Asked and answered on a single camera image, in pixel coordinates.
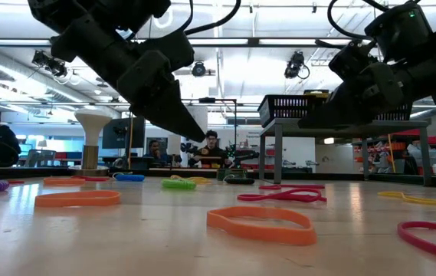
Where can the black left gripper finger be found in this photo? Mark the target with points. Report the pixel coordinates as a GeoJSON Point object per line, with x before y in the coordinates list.
{"type": "Point", "coordinates": [168, 111]}

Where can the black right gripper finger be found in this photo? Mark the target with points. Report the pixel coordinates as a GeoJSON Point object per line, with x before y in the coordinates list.
{"type": "Point", "coordinates": [336, 111]}

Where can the black plastic mesh basket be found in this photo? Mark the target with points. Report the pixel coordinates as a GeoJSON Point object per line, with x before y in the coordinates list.
{"type": "Point", "coordinates": [397, 117]}
{"type": "Point", "coordinates": [282, 109]}
{"type": "Point", "coordinates": [318, 98]}

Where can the yellow green crayons box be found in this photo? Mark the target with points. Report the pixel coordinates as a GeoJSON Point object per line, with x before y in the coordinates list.
{"type": "Point", "coordinates": [317, 93]}
{"type": "Point", "coordinates": [231, 174]}

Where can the green coil wristband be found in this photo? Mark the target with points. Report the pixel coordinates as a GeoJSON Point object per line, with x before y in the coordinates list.
{"type": "Point", "coordinates": [179, 184]}

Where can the yellow rubber band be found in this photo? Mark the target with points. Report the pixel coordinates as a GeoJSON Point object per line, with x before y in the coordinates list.
{"type": "Point", "coordinates": [200, 179]}
{"type": "Point", "coordinates": [417, 199]}

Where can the orange rubber band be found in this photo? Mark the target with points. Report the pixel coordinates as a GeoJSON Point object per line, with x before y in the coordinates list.
{"type": "Point", "coordinates": [16, 181]}
{"type": "Point", "coordinates": [259, 234]}
{"type": "Point", "coordinates": [76, 201]}
{"type": "Point", "coordinates": [64, 182]}

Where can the large red rubber band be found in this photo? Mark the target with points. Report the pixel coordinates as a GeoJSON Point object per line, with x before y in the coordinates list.
{"type": "Point", "coordinates": [413, 239]}

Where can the black background robot arm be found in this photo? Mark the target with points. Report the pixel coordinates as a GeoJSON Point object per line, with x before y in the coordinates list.
{"type": "Point", "coordinates": [189, 148]}
{"type": "Point", "coordinates": [246, 155]}

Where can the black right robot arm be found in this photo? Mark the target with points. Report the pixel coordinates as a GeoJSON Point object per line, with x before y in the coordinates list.
{"type": "Point", "coordinates": [401, 30]}

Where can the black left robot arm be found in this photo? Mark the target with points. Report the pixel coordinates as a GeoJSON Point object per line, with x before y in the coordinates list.
{"type": "Point", "coordinates": [87, 19]}

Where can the grey perforated metal shelf riser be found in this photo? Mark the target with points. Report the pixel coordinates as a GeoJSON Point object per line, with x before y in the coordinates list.
{"type": "Point", "coordinates": [394, 128]}

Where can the black computer monitor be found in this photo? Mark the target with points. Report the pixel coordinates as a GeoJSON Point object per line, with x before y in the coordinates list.
{"type": "Point", "coordinates": [123, 134]}

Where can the shelving with red bins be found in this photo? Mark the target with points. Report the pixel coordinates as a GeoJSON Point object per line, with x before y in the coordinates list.
{"type": "Point", "coordinates": [394, 147]}

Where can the white mushroom table lamp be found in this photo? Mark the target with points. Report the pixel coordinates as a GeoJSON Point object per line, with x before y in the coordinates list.
{"type": "Point", "coordinates": [93, 122]}

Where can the blue coil wristband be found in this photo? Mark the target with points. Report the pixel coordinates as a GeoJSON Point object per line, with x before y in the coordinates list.
{"type": "Point", "coordinates": [131, 178]}

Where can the black coil wristband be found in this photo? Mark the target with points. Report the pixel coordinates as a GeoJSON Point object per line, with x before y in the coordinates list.
{"type": "Point", "coordinates": [240, 181]}

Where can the grey chair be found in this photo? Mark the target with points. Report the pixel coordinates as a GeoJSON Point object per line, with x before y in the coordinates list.
{"type": "Point", "coordinates": [41, 157]}

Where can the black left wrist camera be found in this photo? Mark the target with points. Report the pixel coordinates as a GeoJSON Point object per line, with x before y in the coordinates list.
{"type": "Point", "coordinates": [168, 50]}

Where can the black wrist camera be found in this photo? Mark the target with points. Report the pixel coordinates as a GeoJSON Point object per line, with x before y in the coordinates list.
{"type": "Point", "coordinates": [355, 59]}
{"type": "Point", "coordinates": [168, 50]}

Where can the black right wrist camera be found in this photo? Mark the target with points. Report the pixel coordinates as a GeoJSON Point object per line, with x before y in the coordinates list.
{"type": "Point", "coordinates": [355, 59]}

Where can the round black overhead camera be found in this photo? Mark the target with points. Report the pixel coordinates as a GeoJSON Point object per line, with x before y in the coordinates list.
{"type": "Point", "coordinates": [198, 69]}

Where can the black stand frame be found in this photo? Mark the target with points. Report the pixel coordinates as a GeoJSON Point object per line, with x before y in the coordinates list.
{"type": "Point", "coordinates": [221, 100]}

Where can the black ceiling camera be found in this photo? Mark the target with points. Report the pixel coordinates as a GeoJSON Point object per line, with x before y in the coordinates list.
{"type": "Point", "coordinates": [294, 65]}
{"type": "Point", "coordinates": [49, 63]}

